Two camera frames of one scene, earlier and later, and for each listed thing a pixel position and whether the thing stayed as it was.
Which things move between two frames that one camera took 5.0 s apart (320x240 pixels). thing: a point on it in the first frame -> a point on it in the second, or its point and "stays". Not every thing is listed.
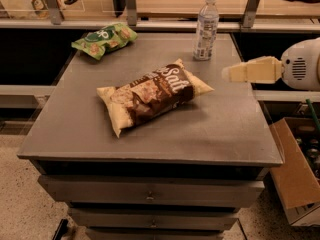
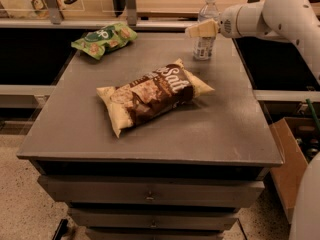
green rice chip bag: (111, 36) stays
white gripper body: (299, 67) -> (228, 24)
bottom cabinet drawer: (153, 233) stays
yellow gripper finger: (266, 70) -> (206, 29)
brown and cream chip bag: (158, 93) stays
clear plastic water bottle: (206, 37) stays
